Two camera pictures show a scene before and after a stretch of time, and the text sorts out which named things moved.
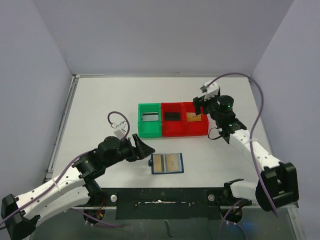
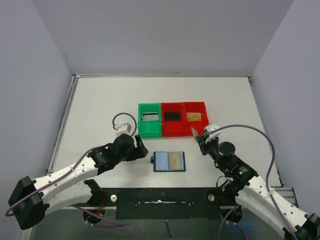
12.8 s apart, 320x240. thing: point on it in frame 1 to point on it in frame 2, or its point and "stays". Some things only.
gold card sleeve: [159, 163] to [194, 132]
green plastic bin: [149, 128] stays
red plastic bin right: [196, 128] stays
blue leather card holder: [167, 163] stays
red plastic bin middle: [172, 128] stays
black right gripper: [200, 104] to [203, 143]
